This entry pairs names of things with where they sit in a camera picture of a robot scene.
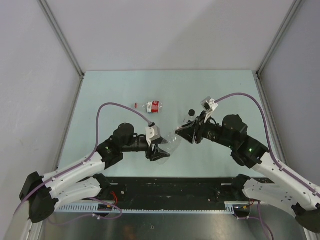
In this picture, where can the large clear unlabeled bottle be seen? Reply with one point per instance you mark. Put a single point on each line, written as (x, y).
(173, 142)

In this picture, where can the left aluminium frame post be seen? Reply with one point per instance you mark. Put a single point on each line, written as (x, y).
(50, 16)

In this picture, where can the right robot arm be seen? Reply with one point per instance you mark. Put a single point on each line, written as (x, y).
(292, 193)

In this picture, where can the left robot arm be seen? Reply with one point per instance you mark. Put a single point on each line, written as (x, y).
(84, 179)

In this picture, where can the black bottle cap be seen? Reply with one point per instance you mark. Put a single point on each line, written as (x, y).
(191, 112)

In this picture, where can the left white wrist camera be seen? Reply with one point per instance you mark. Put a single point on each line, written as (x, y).
(153, 134)

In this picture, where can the right aluminium frame post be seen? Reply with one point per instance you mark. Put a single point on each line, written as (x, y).
(280, 34)

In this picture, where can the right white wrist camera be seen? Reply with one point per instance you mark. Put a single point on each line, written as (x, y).
(209, 105)

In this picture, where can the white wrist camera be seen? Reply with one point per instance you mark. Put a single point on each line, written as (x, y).
(209, 105)
(153, 134)

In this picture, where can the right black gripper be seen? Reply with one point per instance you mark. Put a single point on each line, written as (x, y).
(193, 129)

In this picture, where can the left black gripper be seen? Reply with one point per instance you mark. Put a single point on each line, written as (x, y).
(157, 153)

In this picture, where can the aluminium frame post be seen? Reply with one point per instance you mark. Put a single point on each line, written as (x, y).
(50, 16)
(280, 34)

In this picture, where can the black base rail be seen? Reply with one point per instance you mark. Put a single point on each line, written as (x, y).
(172, 194)

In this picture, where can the small clear blue-label bottle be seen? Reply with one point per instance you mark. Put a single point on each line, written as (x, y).
(186, 118)

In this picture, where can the clear red-label bottle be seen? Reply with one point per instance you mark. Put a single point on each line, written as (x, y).
(150, 107)

